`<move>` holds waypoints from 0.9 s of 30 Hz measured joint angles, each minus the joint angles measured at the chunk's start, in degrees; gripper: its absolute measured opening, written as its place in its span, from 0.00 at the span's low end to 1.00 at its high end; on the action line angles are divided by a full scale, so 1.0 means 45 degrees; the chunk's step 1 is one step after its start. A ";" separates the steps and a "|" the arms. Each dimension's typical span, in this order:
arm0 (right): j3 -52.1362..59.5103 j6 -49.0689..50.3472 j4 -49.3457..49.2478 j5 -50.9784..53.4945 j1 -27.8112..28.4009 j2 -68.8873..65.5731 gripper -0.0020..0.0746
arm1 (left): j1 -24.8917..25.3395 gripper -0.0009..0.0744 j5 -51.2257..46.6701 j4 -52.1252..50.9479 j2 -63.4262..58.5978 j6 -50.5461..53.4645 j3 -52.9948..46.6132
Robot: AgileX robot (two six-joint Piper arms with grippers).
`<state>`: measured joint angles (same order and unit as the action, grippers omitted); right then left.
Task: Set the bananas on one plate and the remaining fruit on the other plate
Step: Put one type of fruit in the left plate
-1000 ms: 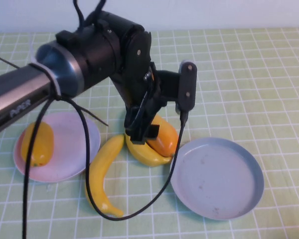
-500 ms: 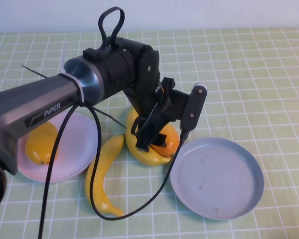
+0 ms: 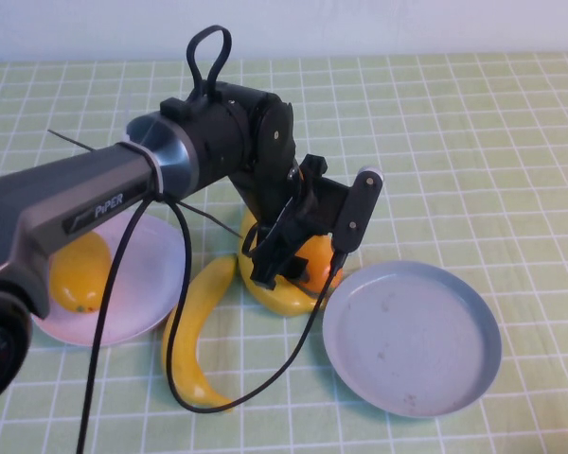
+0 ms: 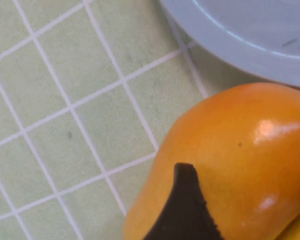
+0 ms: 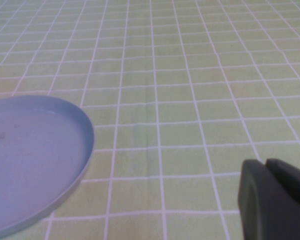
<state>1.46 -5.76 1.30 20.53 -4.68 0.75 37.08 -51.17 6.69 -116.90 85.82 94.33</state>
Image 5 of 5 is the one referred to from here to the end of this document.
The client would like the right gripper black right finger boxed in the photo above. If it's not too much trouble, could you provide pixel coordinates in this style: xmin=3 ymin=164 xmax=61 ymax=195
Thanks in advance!
xmin=264 ymin=158 xmax=300 ymax=201

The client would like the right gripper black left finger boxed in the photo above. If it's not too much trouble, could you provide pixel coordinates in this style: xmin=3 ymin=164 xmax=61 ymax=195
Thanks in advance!
xmin=237 ymin=159 xmax=300 ymax=240

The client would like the blue round plate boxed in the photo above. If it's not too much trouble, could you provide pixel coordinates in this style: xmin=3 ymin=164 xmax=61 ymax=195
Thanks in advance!
xmin=0 ymin=94 xmax=95 ymax=240

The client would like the green checked tablecloth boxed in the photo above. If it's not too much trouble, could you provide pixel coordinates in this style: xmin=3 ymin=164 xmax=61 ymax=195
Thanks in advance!
xmin=0 ymin=0 xmax=300 ymax=240

